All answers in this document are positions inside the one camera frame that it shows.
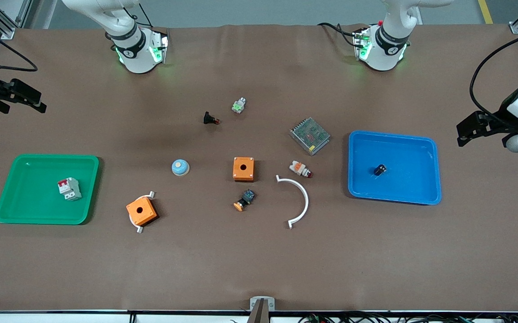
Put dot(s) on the metal mesh power supply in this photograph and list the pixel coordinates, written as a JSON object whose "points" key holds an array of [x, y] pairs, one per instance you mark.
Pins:
{"points": [[310, 136]]}

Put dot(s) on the black cylindrical capacitor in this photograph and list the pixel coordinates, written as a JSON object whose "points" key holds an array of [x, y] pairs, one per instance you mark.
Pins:
{"points": [[379, 170]]}

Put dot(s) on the blue plastic tray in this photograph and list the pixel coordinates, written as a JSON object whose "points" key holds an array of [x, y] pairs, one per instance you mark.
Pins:
{"points": [[407, 152]]}

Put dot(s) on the brown table cover mat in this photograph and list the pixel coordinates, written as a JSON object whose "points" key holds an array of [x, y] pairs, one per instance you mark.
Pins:
{"points": [[259, 260]]}

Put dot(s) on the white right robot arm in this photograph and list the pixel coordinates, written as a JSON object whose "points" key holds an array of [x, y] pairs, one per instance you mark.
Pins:
{"points": [[135, 54]]}

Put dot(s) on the green white switch module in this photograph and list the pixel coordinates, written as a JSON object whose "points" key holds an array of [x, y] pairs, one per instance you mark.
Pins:
{"points": [[239, 106]]}

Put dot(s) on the orange box with hole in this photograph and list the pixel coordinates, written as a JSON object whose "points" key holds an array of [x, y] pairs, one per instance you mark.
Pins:
{"points": [[141, 211], [243, 169]]}

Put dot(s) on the orange box with brackets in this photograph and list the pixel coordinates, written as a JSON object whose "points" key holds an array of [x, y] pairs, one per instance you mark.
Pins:
{"points": [[139, 230]]}

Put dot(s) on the orange capped black pushbutton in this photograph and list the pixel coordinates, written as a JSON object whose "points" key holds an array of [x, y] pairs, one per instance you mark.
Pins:
{"points": [[245, 198]]}

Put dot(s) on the white curved plastic bracket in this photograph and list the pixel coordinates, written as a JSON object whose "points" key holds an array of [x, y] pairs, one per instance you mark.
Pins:
{"points": [[305, 199]]}

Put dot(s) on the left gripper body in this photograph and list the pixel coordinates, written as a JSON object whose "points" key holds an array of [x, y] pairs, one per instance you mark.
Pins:
{"points": [[498, 119]]}

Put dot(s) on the white red circuit breaker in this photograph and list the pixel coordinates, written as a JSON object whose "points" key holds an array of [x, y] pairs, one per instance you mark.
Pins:
{"points": [[69, 190]]}

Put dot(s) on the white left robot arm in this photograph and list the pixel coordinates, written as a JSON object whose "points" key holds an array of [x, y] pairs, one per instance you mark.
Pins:
{"points": [[387, 49]]}

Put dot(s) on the green plastic tray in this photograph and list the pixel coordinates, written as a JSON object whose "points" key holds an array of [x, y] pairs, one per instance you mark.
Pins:
{"points": [[30, 197]]}

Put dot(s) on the grey camera pole mount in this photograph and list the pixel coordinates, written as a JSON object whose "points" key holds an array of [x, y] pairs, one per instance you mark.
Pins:
{"points": [[262, 309]]}

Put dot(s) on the red pushbutton orange white block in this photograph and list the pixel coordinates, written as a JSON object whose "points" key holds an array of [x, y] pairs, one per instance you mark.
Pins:
{"points": [[298, 168]]}

